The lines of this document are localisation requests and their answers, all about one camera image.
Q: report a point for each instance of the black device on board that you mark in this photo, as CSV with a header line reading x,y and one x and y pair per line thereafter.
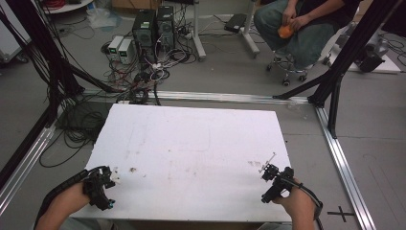
x,y
370,59

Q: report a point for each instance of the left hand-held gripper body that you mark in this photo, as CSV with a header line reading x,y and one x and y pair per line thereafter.
x,y
97,188

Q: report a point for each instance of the round white table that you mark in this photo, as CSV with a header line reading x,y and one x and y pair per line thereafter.
x,y
68,5

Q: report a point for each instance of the slim black computer tower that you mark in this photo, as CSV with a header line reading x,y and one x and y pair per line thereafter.
x,y
166,27

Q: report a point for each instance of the long aluminium floor rail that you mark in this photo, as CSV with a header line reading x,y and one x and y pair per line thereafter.
x,y
223,96

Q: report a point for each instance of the person's left hand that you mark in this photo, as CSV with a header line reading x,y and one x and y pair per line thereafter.
x,y
71,202

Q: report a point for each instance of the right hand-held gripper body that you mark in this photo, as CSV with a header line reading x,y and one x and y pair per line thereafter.
x,y
278,184

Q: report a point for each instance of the wheeled metal stool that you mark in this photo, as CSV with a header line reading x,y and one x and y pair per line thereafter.
x,y
287,68

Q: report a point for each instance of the white power strip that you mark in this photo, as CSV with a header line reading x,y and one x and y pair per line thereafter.
x,y
157,66

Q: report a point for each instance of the white flat board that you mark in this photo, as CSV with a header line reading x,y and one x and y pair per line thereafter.
x,y
387,66

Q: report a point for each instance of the black braced frame post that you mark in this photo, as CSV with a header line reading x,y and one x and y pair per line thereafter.
x,y
338,70

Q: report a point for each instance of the orange round object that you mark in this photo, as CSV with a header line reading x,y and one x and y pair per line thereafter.
x,y
285,31

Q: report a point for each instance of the black flat box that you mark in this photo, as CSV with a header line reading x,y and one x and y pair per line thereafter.
x,y
235,23

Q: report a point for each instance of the large black computer tower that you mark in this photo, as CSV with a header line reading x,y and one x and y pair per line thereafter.
x,y
144,33

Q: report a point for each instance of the clear plastic bag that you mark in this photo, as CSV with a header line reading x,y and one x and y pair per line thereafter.
x,y
103,17

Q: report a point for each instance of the white metal stand leg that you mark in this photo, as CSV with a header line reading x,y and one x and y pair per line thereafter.
x,y
250,35
198,35

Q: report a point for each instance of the cardboard box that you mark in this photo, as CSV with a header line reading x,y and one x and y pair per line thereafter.
x,y
137,4

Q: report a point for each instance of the black metal frame post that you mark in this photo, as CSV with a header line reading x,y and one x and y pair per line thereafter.
x,y
48,54

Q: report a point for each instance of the person's right hand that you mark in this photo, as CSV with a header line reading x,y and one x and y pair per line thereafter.
x,y
297,202

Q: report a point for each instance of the white power supply unit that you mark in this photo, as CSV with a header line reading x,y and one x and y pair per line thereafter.
x,y
125,51
115,46

